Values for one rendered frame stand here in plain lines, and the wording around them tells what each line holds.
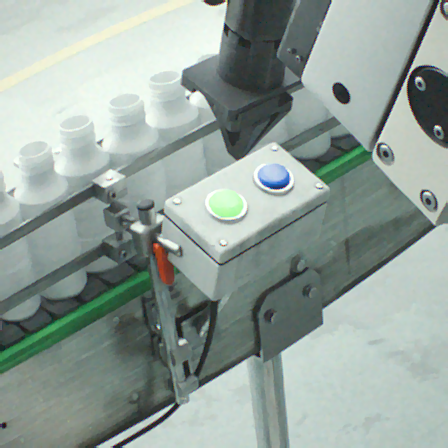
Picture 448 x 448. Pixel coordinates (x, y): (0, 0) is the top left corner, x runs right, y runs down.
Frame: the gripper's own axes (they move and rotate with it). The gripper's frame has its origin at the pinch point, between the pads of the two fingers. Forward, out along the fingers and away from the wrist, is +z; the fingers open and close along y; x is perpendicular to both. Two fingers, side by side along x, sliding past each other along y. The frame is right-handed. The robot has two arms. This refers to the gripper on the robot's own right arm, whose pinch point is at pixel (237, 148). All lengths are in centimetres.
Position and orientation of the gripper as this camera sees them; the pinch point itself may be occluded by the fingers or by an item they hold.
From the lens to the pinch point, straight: 113.0
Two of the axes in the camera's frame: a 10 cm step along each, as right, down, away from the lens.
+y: -7.4, 4.2, -5.3
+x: 6.6, 5.9, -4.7
